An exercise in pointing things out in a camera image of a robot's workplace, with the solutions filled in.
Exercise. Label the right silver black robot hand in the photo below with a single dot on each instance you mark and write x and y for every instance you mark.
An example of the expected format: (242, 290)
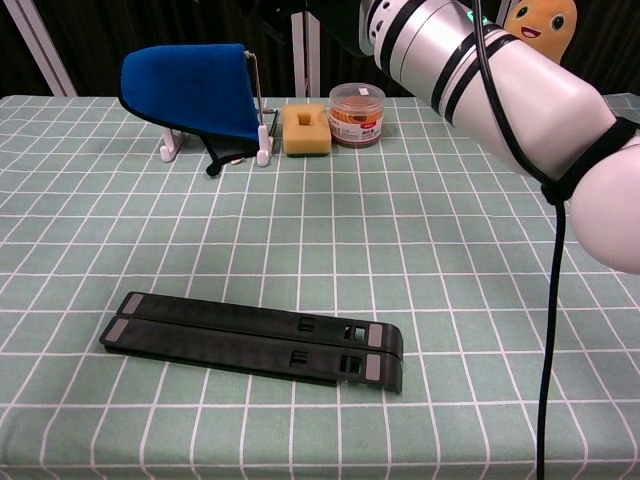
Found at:
(340, 22)

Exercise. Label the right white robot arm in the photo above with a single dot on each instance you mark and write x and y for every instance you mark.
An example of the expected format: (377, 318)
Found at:
(530, 95)

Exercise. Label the clear jar orange contents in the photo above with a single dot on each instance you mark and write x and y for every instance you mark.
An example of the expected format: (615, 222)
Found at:
(356, 117)

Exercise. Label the yellow sponge block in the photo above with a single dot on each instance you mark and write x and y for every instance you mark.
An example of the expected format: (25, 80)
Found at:
(306, 135)

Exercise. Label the white metal display stand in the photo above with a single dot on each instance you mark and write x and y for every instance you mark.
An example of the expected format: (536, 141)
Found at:
(264, 142)

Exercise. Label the blue cloth pouch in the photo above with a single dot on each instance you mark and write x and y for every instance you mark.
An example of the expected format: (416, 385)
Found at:
(195, 90)

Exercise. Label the yellow plush duck toy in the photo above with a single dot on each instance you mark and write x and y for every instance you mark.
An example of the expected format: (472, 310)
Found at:
(545, 25)

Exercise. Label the green checkered tablecloth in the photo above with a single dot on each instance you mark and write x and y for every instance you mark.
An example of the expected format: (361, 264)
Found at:
(300, 240)

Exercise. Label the black curtain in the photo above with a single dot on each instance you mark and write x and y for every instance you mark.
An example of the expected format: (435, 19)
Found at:
(90, 30)

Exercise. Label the black folded laptop stand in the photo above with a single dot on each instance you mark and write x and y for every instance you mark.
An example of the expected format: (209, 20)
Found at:
(240, 335)

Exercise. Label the white aluminium frame post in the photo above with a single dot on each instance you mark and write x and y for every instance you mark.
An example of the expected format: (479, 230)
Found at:
(305, 60)
(501, 11)
(42, 50)

